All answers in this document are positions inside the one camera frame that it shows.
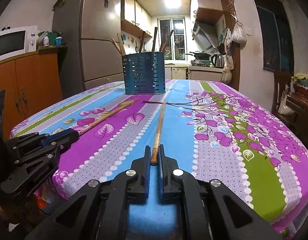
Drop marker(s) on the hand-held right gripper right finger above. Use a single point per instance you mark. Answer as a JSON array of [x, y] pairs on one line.
[[161, 177]]

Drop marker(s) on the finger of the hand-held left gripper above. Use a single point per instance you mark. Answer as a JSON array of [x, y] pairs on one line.
[[44, 152], [56, 136]]

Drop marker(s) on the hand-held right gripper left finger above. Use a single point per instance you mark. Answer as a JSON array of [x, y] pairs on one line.
[[147, 177]]

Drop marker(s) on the wooden chopstick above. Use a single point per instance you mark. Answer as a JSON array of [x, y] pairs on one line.
[[106, 116], [159, 130]]

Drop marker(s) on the blue metal utensil holder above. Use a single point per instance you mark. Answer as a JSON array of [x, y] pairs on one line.
[[144, 75]]

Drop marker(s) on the bunch of chopsticks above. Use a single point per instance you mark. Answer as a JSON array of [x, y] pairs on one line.
[[154, 40]]

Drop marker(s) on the person's left forearm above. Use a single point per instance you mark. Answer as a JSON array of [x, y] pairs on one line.
[[4, 228]]

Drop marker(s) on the orange wooden cabinet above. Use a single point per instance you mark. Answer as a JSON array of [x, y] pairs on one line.
[[36, 80]]

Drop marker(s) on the floral striped tablecloth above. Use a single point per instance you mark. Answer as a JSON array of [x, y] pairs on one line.
[[218, 155]]

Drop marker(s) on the blue lidded jar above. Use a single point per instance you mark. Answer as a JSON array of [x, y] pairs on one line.
[[59, 41]]

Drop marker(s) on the white pill bottle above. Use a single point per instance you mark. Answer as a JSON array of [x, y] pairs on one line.
[[46, 41]]

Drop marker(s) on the green box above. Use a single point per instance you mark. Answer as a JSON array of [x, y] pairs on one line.
[[52, 39]]

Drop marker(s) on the white microwave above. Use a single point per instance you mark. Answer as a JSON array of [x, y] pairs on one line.
[[11, 42]]

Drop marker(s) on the beige kitchen base cabinet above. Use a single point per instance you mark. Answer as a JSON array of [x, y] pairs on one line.
[[179, 73], [206, 75]]

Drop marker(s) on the small hanging plastic bag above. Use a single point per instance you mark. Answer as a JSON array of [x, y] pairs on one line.
[[228, 40], [226, 76], [228, 62]]

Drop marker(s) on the gas stove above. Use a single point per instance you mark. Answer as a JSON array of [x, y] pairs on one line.
[[200, 62]]

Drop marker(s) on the grey refrigerator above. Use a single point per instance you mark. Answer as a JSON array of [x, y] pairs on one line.
[[99, 17]]

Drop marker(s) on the black wok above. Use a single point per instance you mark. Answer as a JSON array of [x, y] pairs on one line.
[[200, 54]]

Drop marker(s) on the steel electric kettle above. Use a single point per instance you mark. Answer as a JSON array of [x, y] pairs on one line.
[[217, 61]]

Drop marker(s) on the dark green bag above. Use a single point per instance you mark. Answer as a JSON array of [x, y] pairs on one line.
[[61, 2]]

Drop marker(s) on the kitchen window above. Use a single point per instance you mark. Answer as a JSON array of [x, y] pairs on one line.
[[172, 40]]

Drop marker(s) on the black hanging pan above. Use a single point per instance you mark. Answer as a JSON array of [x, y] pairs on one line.
[[221, 49]]

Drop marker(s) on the dark fridge sticker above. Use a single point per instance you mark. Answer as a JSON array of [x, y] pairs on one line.
[[106, 1]]

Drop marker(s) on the dark wooden chair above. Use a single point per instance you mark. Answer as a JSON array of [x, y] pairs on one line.
[[278, 87]]

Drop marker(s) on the steel range hood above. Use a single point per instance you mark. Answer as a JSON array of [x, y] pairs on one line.
[[203, 35]]

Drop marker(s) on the dark wooden sideboard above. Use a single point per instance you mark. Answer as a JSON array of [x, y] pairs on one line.
[[302, 115]]

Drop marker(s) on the white hanging plastic bag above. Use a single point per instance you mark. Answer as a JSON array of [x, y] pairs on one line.
[[238, 35]]

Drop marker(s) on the potted flower plant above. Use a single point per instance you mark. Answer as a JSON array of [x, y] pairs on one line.
[[302, 80]]

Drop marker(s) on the dark window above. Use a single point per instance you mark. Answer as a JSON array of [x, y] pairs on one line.
[[273, 42]]

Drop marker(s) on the beige wall cabinets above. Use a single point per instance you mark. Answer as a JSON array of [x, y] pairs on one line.
[[134, 15]]

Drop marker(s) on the beige wall cabinet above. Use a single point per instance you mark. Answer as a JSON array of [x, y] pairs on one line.
[[206, 2]]

